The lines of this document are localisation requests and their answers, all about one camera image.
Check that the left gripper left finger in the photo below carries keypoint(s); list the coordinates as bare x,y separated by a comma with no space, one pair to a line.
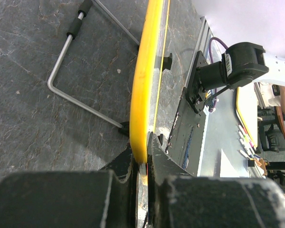
71,199

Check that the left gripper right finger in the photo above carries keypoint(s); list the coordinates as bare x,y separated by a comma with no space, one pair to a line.
179,200

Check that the wood framed whiteboard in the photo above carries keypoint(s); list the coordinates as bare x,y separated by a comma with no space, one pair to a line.
147,81

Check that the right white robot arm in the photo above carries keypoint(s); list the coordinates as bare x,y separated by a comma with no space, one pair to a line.
243,63

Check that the background yellow framed whiteboard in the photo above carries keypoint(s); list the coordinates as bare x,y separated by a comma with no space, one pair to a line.
246,107

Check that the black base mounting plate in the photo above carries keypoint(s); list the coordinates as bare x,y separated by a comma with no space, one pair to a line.
186,141

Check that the black office chair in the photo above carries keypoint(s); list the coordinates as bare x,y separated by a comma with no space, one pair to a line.
271,136

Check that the metal wire whiteboard stand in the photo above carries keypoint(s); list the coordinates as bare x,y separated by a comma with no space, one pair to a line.
94,70

